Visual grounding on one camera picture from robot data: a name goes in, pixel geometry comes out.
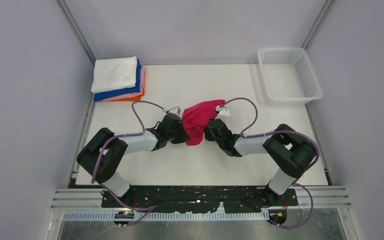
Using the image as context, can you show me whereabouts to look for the magenta t-shirt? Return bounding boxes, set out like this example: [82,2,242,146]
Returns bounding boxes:
[181,99,226,146]

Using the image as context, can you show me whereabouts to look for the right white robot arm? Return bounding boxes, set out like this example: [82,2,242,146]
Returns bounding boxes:
[206,119,320,205]

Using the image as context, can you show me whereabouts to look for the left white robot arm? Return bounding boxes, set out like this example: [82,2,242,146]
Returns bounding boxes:
[76,112,188,207]

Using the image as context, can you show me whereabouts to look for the orange folded t-shirt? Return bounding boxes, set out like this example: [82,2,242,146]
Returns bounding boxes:
[111,89,145,102]

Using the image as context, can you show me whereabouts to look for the pink folded t-shirt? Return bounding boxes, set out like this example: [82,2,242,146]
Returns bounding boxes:
[101,66,147,103]

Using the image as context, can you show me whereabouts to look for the blue folded t-shirt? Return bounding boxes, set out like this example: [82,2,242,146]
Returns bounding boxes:
[93,59,145,102]

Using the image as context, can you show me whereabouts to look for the white folded t-shirt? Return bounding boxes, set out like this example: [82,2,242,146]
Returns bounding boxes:
[91,56,138,94]

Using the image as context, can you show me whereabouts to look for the white plastic basket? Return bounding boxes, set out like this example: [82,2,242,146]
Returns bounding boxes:
[257,47,323,105]

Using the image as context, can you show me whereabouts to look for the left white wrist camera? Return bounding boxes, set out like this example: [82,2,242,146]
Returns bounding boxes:
[165,106,181,116]

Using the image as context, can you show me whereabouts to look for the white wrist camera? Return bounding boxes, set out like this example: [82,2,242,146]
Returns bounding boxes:
[165,106,181,116]
[215,105,230,118]

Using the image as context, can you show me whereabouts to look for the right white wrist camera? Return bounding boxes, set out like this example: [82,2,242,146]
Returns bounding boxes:
[215,105,230,118]

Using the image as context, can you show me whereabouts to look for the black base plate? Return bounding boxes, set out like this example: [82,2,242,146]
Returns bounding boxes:
[100,185,298,214]

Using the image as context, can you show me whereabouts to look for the aluminium frame rail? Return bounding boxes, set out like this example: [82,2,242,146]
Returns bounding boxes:
[50,186,351,222]

